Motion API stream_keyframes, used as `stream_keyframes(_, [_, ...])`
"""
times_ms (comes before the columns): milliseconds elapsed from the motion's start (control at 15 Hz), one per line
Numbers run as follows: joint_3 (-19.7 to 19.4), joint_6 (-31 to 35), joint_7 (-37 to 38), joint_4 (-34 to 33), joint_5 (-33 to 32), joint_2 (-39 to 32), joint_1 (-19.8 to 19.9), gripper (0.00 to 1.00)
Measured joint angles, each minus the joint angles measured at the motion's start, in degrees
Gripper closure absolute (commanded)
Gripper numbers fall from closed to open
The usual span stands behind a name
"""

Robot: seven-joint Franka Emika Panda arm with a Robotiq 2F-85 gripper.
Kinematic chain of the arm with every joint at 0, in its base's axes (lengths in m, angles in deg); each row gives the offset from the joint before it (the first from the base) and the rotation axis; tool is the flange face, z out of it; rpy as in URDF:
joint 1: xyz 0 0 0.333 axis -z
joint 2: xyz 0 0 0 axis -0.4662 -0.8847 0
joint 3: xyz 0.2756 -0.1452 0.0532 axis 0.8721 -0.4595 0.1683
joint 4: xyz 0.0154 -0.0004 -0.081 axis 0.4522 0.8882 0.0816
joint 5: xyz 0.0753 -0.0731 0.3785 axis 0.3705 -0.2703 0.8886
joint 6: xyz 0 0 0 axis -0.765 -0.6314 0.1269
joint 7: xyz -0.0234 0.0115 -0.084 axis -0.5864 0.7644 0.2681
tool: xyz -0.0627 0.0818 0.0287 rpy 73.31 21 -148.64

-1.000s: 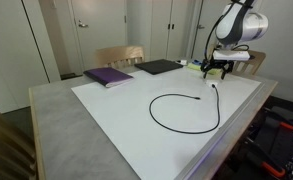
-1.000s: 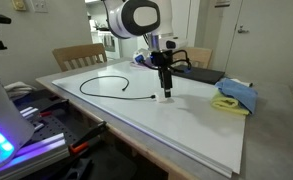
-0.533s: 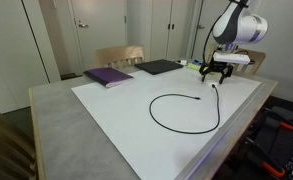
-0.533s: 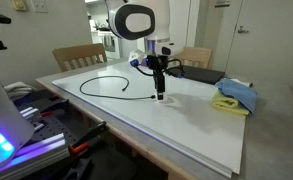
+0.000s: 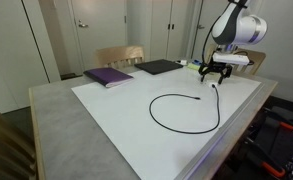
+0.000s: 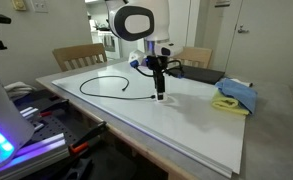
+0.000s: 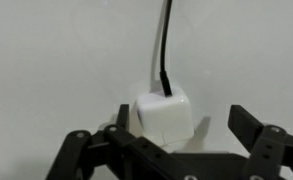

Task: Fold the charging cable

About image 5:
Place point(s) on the white charger plug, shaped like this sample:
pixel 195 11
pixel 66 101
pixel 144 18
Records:
pixel 211 84

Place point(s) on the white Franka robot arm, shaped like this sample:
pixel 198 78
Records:
pixel 249 30

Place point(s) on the black flat folder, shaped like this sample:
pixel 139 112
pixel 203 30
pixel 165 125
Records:
pixel 157 66

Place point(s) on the purple notebook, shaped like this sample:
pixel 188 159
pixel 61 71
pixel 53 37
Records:
pixel 107 76

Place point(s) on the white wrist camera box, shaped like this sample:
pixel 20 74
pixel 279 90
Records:
pixel 231 59

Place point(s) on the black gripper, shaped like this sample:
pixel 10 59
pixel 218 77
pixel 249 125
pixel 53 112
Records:
pixel 216 65

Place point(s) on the blue cloth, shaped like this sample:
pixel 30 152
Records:
pixel 196 61

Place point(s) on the yellow cloth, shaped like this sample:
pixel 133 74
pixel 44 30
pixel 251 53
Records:
pixel 193 66

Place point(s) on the light wooden slat-back chair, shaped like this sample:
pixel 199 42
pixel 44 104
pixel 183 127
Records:
pixel 119 51
pixel 6 150
pixel 257 58

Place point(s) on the large white board mat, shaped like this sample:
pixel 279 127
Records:
pixel 119 110

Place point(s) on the small white box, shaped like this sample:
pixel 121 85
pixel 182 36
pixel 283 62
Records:
pixel 182 62

